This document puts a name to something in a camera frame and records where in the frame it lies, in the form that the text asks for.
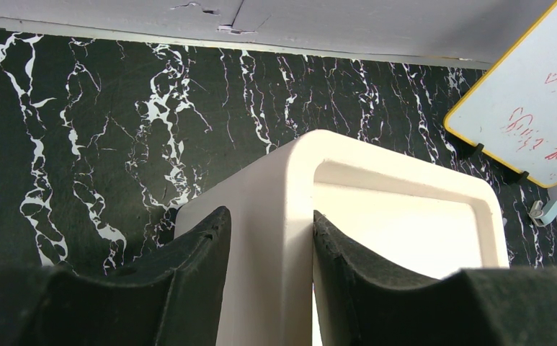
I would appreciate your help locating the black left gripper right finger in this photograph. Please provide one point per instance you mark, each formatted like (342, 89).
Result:
(363, 298)

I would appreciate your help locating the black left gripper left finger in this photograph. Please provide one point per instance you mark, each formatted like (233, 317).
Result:
(172, 296)

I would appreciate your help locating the white three-drawer organizer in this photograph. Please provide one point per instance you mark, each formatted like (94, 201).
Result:
(426, 218)

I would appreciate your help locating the light blue eraser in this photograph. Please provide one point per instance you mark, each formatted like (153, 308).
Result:
(542, 214)

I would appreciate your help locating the whiteboard with yellow frame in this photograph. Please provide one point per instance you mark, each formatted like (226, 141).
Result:
(512, 110)

